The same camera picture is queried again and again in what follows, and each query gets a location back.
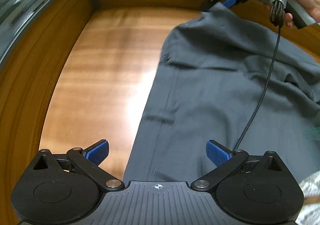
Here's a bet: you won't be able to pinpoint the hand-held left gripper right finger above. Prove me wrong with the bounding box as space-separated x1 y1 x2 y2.
191 140 285 192

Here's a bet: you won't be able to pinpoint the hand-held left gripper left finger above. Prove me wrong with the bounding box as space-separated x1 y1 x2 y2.
32 139 125 192

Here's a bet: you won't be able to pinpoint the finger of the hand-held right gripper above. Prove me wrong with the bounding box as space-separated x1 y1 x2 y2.
222 0 251 10
201 0 222 13

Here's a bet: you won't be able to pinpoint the person's right hand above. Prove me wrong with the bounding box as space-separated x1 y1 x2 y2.
285 0 320 28

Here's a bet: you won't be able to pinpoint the person's patterned clothing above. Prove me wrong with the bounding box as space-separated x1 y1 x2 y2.
295 171 320 225

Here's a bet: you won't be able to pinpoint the black cable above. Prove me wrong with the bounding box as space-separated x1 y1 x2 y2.
234 0 287 152

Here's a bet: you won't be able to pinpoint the grey pants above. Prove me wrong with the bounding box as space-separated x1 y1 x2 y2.
122 2 320 183

